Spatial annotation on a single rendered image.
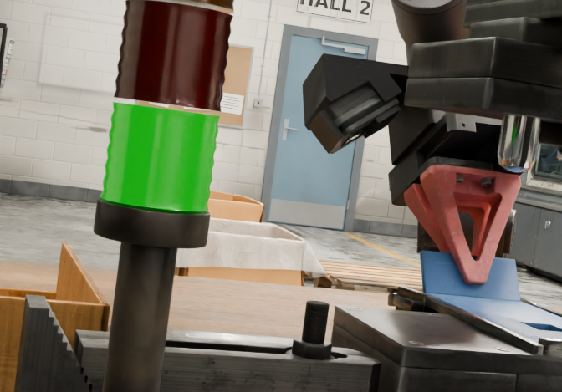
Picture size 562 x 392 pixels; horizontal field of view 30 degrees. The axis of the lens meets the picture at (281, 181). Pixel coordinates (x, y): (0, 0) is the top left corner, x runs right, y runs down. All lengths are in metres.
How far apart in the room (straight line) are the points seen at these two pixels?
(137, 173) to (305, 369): 0.19
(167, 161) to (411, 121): 0.40
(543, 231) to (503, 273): 9.31
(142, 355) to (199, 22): 0.12
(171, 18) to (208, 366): 0.20
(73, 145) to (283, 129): 2.30
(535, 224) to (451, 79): 9.62
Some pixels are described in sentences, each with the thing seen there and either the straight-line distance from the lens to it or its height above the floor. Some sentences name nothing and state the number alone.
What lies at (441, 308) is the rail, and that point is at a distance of 0.65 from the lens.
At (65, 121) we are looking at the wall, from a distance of 11.36.
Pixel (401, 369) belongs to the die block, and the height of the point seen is 0.97.
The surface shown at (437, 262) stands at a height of 1.01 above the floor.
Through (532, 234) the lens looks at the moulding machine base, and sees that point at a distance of 10.21.
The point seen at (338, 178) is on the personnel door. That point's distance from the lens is 11.86.
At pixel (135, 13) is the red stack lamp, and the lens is 0.36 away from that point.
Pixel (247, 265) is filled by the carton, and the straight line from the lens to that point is 4.08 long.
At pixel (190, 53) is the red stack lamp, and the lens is 0.35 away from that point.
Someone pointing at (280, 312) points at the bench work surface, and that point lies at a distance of 1.05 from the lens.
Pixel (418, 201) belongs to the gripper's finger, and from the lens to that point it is 0.72.
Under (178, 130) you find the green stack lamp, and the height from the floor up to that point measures 1.08.
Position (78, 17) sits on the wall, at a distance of 11.39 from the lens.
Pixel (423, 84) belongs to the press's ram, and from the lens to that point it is 0.59.
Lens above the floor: 1.08
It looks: 3 degrees down
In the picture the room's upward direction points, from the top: 8 degrees clockwise
